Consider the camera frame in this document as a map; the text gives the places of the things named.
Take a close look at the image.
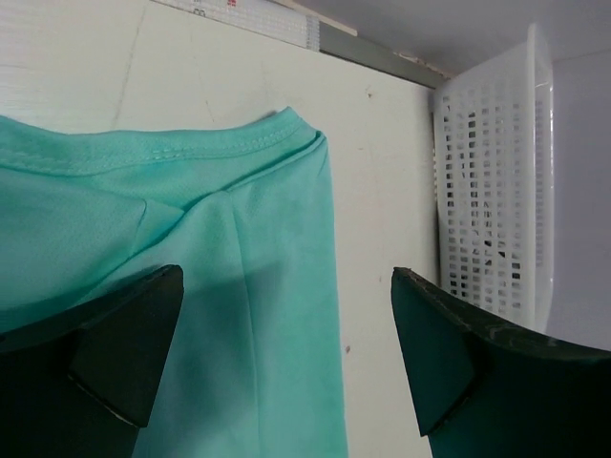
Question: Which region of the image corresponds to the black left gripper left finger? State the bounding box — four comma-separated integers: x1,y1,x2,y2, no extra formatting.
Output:
1,265,183,457

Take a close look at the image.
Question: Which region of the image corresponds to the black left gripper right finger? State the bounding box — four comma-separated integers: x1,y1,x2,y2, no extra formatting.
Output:
391,267,610,457

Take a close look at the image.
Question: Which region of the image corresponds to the teal green t-shirt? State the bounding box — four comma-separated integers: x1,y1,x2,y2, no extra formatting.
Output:
1,109,348,457

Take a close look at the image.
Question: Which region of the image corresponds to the white plastic laundry basket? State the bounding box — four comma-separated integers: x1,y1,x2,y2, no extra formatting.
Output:
432,24,555,333

